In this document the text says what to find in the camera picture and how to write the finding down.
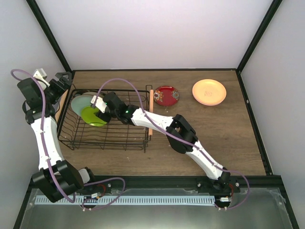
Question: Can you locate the lime green plate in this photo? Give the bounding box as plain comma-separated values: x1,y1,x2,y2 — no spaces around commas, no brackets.
81,106,107,127

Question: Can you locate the red floral plate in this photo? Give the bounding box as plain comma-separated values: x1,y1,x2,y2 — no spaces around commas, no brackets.
153,86,180,107

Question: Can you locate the cream yellow plastic plate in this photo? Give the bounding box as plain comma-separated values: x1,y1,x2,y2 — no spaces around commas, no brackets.
192,79,227,103

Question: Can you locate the pink plastic plate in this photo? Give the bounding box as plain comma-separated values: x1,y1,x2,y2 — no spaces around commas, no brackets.
194,97,225,106

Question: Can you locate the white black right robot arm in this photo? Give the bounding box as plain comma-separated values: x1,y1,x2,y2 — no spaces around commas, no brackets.
91,92,231,192

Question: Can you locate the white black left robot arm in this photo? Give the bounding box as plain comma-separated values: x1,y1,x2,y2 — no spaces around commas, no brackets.
17,68,97,203

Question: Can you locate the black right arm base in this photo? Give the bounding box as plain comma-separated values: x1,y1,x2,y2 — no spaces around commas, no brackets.
196,177,240,209

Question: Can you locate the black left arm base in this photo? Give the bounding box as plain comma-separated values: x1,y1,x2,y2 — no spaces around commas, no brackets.
79,183,110,204

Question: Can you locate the light blue floral plate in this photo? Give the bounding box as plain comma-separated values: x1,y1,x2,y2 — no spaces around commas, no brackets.
71,95,92,116

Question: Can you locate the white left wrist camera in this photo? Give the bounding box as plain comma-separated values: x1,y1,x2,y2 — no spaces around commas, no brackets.
33,68,50,90

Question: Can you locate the black wire dish rack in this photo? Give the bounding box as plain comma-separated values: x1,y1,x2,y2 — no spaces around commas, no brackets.
58,89,152,151

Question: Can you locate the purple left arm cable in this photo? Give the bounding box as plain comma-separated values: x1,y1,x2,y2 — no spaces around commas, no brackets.
10,69,126,211

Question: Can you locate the white slotted cable duct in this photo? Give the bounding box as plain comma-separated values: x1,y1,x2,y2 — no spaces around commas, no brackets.
35,195,215,205

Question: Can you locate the black aluminium cage frame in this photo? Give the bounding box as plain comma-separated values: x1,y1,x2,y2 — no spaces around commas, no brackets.
28,0,298,229

